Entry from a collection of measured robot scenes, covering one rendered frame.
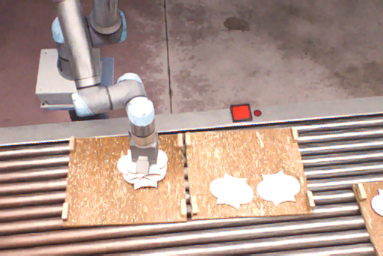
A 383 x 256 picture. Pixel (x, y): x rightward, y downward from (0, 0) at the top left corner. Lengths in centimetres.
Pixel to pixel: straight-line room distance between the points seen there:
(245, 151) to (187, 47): 175
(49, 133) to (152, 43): 171
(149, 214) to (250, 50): 202
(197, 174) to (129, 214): 28
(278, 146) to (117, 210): 63
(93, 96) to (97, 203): 39
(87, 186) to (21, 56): 194
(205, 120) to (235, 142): 16
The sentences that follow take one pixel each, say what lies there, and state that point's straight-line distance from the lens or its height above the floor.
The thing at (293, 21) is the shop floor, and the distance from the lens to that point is 364.
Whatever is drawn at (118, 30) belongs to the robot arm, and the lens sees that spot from 178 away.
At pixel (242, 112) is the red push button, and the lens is 182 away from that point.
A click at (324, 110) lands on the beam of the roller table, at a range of 191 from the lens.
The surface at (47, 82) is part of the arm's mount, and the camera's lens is 192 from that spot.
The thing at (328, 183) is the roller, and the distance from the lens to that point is 172.
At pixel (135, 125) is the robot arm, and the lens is 138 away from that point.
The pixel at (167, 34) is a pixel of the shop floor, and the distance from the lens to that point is 344.
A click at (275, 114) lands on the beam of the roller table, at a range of 185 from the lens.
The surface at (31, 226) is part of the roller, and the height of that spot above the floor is 92.
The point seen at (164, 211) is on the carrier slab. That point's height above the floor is 94.
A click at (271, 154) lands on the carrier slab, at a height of 94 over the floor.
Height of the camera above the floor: 235
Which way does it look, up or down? 58 degrees down
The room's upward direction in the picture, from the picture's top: straight up
